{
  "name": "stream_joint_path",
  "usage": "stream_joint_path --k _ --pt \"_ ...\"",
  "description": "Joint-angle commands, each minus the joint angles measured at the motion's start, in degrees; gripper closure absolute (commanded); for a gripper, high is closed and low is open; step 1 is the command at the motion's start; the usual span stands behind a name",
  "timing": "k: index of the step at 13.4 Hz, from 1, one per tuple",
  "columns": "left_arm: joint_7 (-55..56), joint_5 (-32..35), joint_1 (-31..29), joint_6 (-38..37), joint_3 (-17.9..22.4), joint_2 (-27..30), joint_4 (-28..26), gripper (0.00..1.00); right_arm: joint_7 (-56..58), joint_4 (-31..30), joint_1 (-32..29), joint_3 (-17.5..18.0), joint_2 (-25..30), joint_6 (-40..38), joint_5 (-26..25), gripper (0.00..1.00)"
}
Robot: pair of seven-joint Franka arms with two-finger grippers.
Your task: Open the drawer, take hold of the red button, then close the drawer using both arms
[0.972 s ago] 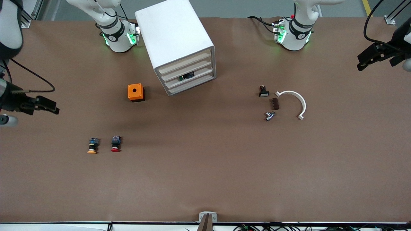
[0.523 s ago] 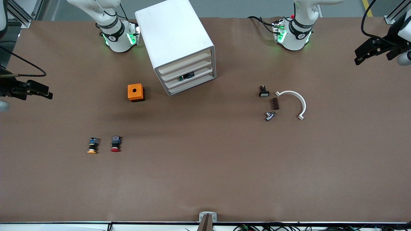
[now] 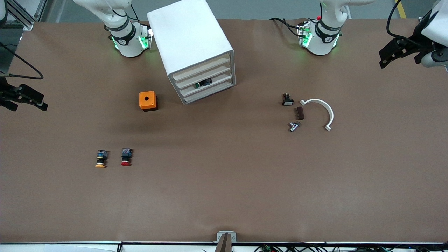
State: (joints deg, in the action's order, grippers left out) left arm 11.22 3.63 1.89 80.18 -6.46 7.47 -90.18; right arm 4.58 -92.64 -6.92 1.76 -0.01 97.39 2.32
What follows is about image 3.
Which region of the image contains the red mushroom push button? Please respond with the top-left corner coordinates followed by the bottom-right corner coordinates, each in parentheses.
top-left (120, 148), bottom-right (133, 167)

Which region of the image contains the orange mushroom push button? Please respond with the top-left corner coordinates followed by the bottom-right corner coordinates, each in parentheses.
top-left (95, 150), bottom-right (109, 168)

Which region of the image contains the white drawer cabinet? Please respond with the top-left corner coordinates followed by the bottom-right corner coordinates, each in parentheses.
top-left (147, 0), bottom-right (236, 105)

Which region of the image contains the orange box with hole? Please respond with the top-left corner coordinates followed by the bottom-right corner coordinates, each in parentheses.
top-left (139, 91), bottom-right (158, 112)

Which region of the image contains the grey table edge clamp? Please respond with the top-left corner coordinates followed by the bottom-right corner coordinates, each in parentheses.
top-left (214, 231), bottom-right (237, 252)

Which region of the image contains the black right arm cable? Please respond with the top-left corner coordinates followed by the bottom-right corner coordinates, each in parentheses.
top-left (0, 42), bottom-right (44, 79)

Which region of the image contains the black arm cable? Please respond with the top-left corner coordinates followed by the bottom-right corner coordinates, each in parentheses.
top-left (0, 42), bottom-right (44, 79)
top-left (386, 0), bottom-right (435, 48)

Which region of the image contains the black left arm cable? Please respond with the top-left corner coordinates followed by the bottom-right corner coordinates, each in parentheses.
top-left (386, 0), bottom-right (435, 48)

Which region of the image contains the white curved bracket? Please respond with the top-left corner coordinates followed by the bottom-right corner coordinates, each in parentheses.
top-left (300, 99), bottom-right (335, 132)

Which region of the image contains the black base cable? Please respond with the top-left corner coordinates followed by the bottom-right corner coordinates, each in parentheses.
top-left (269, 17), bottom-right (302, 36)

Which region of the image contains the white table edge rail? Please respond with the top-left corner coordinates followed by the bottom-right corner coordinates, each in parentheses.
top-left (0, 241), bottom-right (448, 252)

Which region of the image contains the black cable bundle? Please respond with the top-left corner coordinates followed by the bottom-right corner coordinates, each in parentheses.
top-left (254, 243), bottom-right (448, 252)

